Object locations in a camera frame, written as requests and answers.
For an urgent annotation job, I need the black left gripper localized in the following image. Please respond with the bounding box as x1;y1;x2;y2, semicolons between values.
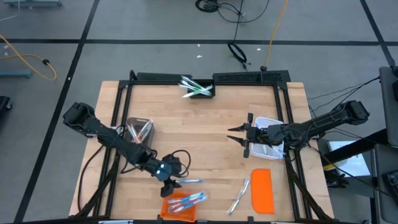
159;154;185;199

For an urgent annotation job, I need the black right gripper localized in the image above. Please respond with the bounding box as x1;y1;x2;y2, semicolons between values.
226;112;269;159

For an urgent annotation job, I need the blue toothbrush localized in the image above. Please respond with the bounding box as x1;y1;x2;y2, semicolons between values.
169;195;209;210
176;178;205;185
172;198;203;215
167;192;206;205

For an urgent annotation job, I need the orange toothbrush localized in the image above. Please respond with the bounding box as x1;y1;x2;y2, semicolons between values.
136;124;152;145
131;122;143;144
127;123;141;145
137;119;154;144

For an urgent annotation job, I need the green toothbrush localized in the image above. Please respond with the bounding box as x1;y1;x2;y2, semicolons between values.
180;85;215;100
185;79;210;93
180;75;213;95
178;81;214;95

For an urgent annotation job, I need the white perforated plastic basket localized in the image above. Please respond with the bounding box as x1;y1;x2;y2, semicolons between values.
250;116;286;161

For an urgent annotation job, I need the orange slotted plastic basket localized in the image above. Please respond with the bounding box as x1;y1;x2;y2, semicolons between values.
160;190;199;224

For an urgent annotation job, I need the grey translucent plastic bin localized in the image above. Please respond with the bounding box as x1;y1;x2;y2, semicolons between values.
124;116;156;148

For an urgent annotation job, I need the black slotted plastic basket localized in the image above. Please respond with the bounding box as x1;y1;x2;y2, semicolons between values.
187;78;216;100

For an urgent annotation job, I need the purple toothbrush in clear wrapper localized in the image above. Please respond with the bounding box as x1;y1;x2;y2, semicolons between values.
226;177;251;217
228;181;249;214

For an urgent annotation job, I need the black perforated panel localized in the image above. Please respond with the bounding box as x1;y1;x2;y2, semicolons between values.
212;69;292;85

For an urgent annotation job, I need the orange flat plastic lid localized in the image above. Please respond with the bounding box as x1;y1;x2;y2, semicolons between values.
250;167;276;215

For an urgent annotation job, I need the black plain panel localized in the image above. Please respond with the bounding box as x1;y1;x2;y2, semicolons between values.
136;72;194;83

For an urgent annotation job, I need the white board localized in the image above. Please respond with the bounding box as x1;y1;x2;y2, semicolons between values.
326;140;364;179

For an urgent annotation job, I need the black beam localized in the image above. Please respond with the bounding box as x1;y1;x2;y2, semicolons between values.
319;128;390;166

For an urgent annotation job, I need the black controller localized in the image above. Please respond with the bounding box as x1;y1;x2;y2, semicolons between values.
381;169;398;198

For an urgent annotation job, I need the grey cabinet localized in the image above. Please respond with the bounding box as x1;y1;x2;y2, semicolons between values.
371;143;398;224

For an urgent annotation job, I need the black box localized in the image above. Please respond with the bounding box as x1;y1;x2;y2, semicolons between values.
0;95;14;112

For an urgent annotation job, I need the grey-blue bar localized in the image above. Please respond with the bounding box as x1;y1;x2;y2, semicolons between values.
0;68;34;80

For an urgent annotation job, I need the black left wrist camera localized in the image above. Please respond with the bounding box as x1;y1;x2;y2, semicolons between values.
150;159;174;183

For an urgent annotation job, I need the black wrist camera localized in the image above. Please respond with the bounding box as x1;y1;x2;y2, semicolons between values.
264;124;285;146
150;159;174;183

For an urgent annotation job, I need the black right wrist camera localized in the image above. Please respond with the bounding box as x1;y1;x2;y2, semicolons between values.
264;124;285;146

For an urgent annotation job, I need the silver aluminium bracket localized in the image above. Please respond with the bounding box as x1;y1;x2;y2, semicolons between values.
98;219;135;224

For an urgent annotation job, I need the black cable loop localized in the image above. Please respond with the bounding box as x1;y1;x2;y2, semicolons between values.
227;0;249;71

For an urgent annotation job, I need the yellow straight cable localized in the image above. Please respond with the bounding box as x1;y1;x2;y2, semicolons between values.
263;0;289;68

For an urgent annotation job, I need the black cable bundle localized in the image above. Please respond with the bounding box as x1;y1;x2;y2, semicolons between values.
195;0;271;24

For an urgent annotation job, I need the yellow looped cable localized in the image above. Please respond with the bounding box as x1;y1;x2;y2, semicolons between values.
0;33;58;82

